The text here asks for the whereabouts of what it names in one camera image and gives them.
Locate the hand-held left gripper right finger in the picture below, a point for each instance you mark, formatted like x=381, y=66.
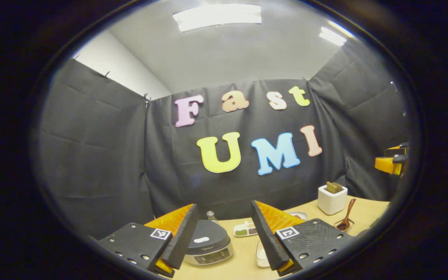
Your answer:
x=266, y=237

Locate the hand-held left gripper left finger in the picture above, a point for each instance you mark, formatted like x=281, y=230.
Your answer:
x=183, y=237

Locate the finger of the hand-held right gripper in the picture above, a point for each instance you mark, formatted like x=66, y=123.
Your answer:
x=387, y=165
x=399, y=147

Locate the grey rice cooker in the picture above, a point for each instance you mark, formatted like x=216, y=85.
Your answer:
x=212, y=237

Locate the brown wooden spoon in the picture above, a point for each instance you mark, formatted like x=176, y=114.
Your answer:
x=346, y=217

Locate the clear rice container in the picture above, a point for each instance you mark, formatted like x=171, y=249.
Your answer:
x=259, y=245

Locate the white divided bean dish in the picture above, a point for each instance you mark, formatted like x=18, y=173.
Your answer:
x=243, y=231

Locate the small clear glass bottle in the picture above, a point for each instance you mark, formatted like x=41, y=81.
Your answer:
x=211, y=217

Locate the white round plate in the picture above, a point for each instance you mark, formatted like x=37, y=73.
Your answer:
x=302, y=216

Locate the brown block in white container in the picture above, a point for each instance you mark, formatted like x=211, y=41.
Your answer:
x=333, y=187

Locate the white square container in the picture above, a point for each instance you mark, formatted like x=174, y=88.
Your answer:
x=331, y=202

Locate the black backdrop cloth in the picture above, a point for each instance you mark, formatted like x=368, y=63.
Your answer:
x=99, y=155

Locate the small ceiling light panel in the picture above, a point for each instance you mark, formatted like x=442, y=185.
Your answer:
x=332, y=37

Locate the long ceiling light panel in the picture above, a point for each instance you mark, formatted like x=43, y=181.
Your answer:
x=216, y=17

